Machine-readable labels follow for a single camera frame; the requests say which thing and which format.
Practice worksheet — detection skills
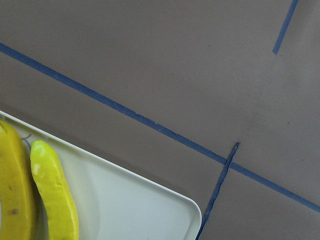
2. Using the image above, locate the yellow banana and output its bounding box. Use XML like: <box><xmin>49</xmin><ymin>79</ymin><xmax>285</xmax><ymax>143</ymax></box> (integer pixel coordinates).
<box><xmin>0</xmin><ymin>121</ymin><xmax>37</xmax><ymax>240</ymax></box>
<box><xmin>30</xmin><ymin>140</ymin><xmax>80</xmax><ymax>240</ymax></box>

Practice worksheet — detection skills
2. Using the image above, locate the cream bear tray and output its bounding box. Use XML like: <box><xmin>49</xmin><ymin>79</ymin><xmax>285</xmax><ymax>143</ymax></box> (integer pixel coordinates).
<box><xmin>0</xmin><ymin>112</ymin><xmax>202</xmax><ymax>240</ymax></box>

